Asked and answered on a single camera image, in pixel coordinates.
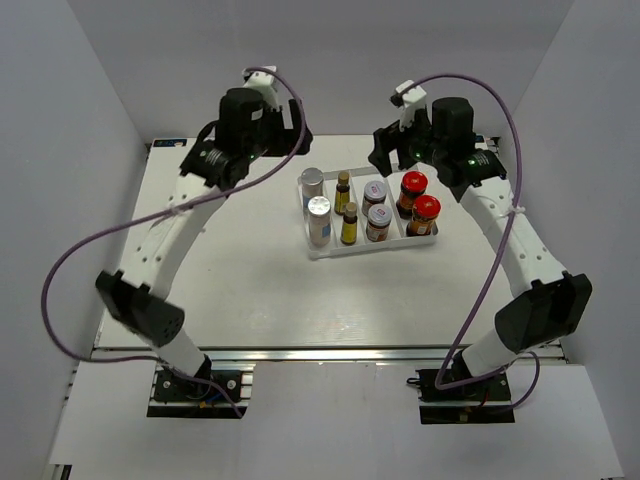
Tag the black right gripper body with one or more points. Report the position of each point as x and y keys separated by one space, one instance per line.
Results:
x=437 y=152

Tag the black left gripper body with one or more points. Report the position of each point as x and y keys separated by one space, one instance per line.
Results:
x=269 y=141

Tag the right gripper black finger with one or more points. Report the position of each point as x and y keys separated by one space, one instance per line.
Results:
x=415 y=142
x=385 y=141

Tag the red-lid chili sauce jar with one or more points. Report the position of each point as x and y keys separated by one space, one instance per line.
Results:
x=412 y=186

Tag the silver-lid salt jar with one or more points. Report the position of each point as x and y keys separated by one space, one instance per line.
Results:
x=311 y=185
x=319 y=221

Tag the white-lid sauce jar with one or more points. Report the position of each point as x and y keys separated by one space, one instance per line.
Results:
x=374 y=193
x=379 y=218

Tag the yellow bottle front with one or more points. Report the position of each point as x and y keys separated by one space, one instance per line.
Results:
x=342 y=192

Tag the yellow bottle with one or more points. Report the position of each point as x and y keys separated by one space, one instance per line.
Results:
x=349 y=226
x=342 y=192

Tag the silver-lid salt jar front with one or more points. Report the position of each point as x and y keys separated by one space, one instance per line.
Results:
x=319 y=221

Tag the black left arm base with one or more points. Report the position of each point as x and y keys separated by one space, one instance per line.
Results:
x=172 y=397

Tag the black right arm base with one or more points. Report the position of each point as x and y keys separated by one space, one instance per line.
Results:
x=483 y=403

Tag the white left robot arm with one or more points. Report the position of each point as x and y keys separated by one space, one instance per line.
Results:
x=136 y=295

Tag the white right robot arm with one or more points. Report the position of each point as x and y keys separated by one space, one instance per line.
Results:
x=547 y=301

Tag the white divided organizer tray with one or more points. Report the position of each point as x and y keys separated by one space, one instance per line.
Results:
x=397 y=237

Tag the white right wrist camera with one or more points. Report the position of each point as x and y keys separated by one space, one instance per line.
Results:
x=410 y=100

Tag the aluminium table rail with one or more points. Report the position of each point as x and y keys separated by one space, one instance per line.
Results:
x=250 y=291

